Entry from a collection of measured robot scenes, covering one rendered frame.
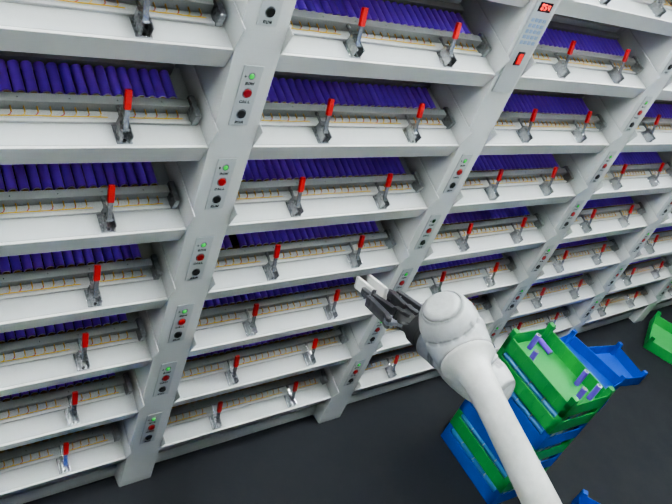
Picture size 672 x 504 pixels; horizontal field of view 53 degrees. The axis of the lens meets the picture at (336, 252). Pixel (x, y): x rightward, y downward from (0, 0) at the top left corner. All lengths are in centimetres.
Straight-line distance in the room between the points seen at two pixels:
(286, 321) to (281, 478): 57
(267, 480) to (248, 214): 99
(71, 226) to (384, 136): 71
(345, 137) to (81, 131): 57
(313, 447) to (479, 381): 123
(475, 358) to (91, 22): 82
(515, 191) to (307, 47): 101
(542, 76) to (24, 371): 140
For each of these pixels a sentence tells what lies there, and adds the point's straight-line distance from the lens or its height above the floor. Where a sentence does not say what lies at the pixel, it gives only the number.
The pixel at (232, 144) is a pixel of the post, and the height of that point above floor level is 113.
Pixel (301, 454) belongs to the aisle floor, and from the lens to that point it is 229.
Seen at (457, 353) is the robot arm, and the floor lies 106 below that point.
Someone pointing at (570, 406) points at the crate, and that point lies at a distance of 216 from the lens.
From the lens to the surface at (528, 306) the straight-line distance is 282.
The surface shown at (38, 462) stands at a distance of 193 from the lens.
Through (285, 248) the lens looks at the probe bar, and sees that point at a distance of 170.
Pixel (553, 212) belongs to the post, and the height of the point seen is 83.
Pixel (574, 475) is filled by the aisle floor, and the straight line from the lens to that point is 282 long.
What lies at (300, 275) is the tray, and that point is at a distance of 171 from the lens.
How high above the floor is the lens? 176
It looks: 34 degrees down
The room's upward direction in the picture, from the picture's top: 23 degrees clockwise
